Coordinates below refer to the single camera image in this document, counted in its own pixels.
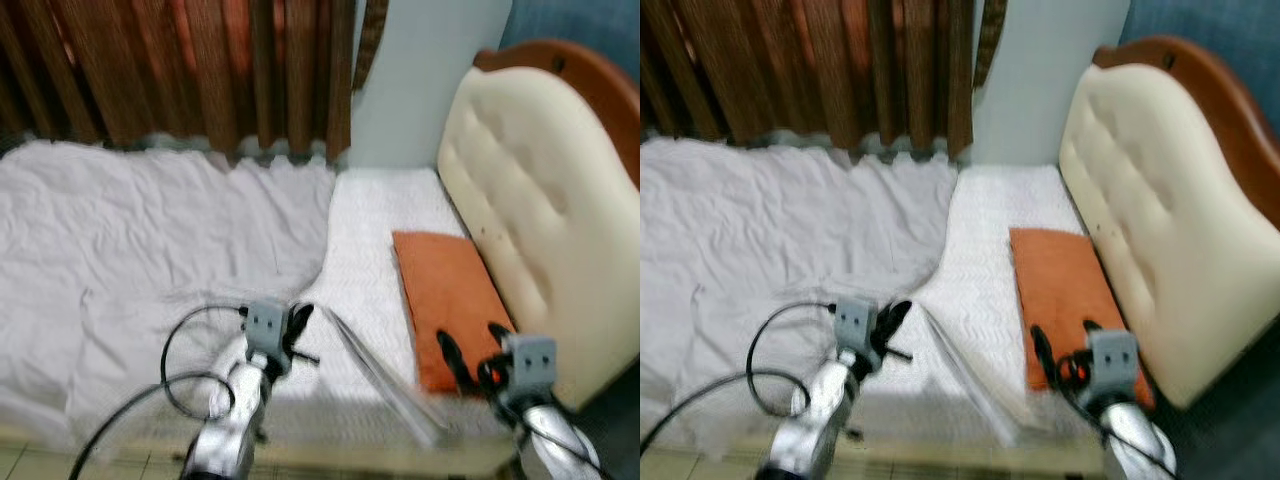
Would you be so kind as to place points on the thin picture book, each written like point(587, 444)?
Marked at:
point(975, 370)
point(385, 375)

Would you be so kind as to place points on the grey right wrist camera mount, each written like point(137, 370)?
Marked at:
point(1112, 362)
point(528, 365)

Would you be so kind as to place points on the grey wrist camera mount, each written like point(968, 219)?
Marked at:
point(1112, 362)
point(266, 328)
point(856, 322)
point(528, 365)

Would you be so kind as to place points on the grey wrinkled bed sheet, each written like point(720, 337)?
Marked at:
point(770, 230)
point(130, 230)

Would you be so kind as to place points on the brown wooden headboard frame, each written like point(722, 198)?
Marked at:
point(590, 75)
point(1220, 75)

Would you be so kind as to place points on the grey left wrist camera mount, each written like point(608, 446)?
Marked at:
point(266, 328)
point(856, 322)

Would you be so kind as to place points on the orange rectangular pillow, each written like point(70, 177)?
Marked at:
point(445, 290)
point(1055, 285)

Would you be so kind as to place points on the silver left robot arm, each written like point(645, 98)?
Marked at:
point(815, 420)
point(232, 420)

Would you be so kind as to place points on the white quilted mattress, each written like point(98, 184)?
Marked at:
point(370, 250)
point(985, 250)

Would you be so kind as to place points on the cream padded headboard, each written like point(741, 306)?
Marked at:
point(540, 200)
point(1170, 210)

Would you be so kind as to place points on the brown pleated curtain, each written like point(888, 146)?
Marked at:
point(780, 70)
point(150, 70)

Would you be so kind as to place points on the brown patterned curtain tieback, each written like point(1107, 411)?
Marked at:
point(370, 40)
point(990, 40)

